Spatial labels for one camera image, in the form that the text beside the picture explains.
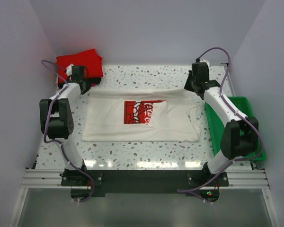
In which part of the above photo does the white t-shirt red print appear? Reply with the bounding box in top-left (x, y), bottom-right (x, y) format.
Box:
top-left (82, 89), bottom-right (201, 142)

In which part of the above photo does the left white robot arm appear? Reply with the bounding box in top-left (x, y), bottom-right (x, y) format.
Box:
top-left (39, 64), bottom-right (91, 173)

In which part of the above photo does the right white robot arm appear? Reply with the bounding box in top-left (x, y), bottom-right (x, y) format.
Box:
top-left (184, 61), bottom-right (258, 175)

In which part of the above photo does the red folded t-shirt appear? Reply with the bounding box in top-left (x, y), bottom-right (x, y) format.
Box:
top-left (56, 49), bottom-right (103, 79)

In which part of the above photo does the green plastic tray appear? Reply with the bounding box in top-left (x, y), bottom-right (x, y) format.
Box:
top-left (204, 96), bottom-right (267, 162)

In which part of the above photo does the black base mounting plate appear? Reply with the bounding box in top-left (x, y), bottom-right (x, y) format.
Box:
top-left (60, 168), bottom-right (229, 201)

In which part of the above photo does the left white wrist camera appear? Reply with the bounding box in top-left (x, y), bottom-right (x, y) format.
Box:
top-left (65, 64), bottom-right (74, 76)

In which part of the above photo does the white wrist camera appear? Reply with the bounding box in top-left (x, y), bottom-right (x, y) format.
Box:
top-left (200, 59), bottom-right (210, 65)
top-left (65, 64), bottom-right (74, 76)

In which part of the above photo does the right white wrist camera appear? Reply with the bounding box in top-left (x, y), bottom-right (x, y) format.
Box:
top-left (200, 59), bottom-right (210, 65)

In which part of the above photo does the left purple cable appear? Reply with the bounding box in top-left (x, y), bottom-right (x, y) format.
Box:
top-left (41, 60), bottom-right (95, 203)

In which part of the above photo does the aluminium frame rail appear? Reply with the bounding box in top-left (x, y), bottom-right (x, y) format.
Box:
top-left (21, 158), bottom-right (269, 189)

